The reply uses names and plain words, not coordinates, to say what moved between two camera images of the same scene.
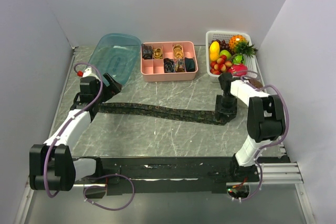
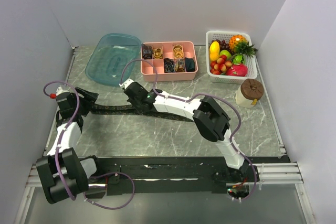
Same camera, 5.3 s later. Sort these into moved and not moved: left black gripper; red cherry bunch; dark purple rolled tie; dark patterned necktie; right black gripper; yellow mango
Moved: right black gripper; left black gripper
Not moved: dark patterned necktie; yellow mango; dark purple rolled tie; red cherry bunch
